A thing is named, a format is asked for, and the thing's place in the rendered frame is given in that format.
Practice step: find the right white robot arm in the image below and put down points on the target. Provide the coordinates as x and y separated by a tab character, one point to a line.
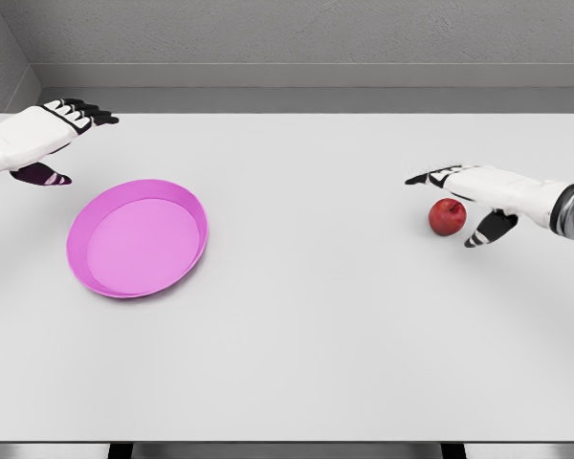
567	205

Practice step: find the red apple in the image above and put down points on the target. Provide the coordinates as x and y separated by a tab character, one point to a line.
447	217

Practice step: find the pink round plate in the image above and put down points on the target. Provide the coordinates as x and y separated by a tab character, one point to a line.
137	238

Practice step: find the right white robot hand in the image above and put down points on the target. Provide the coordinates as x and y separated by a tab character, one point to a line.
483	186

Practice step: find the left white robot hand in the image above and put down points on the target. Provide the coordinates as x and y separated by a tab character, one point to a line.
38	131

